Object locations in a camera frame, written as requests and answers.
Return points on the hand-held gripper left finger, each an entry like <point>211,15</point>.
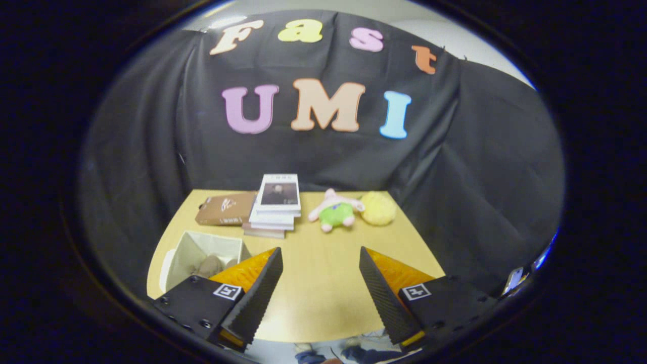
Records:
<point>258,298</point>

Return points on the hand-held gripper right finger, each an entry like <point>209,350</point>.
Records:
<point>384,298</point>

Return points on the grey fabric storage box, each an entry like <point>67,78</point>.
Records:
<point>187,253</point>

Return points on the brown cardboard box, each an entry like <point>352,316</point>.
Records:
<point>225,208</point>

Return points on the white book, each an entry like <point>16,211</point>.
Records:
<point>270,222</point>
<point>263,232</point>

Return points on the yellow plush toy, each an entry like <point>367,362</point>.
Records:
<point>378,208</point>

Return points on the pink green plush toy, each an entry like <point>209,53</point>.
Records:
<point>334,213</point>

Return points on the white book portrait cover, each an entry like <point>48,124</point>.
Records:
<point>278,194</point>

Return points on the white papers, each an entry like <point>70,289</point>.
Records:
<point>514,279</point>

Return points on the blue lit device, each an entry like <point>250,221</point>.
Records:
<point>545,255</point>

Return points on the ceiling light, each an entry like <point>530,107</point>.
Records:
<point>225,21</point>

